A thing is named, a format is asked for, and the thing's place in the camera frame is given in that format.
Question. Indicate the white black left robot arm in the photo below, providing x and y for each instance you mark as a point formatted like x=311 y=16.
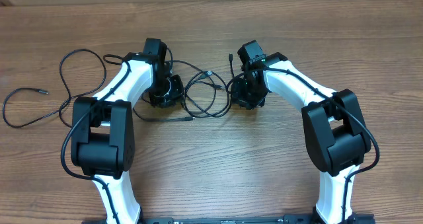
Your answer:
x=102 y=136

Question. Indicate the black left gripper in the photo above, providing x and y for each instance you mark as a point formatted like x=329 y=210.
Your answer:
x=178 y=92

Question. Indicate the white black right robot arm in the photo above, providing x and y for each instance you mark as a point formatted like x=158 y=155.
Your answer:
x=335 y=133

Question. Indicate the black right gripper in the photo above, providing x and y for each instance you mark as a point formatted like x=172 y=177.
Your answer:
x=239 y=99

